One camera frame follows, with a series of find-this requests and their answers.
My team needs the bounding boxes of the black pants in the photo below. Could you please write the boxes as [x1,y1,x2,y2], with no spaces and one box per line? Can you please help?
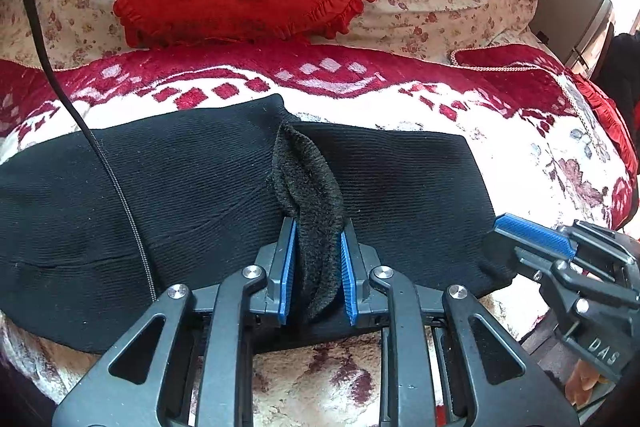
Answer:
[0,93,518,355]

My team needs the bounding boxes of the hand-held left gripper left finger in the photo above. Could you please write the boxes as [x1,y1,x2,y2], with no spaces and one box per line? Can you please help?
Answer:
[52,217,299,427]

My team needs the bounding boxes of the red and white floral blanket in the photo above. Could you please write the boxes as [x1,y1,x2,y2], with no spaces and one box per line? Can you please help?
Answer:
[0,44,636,427]

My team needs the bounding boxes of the person's right hand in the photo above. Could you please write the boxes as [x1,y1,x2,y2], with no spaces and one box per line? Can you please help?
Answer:
[565,359,606,408]

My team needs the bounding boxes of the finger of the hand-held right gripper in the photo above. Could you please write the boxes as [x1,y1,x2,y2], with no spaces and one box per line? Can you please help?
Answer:
[482,213,578,280]

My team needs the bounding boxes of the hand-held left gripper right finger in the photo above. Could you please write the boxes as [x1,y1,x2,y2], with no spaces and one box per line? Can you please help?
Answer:
[341,219,581,427]

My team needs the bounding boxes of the red frilled cloth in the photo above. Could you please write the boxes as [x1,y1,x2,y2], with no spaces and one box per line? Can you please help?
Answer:
[570,72,640,172]

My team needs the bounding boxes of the black braided cable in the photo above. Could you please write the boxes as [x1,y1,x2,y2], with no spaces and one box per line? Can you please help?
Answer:
[15,0,157,303]

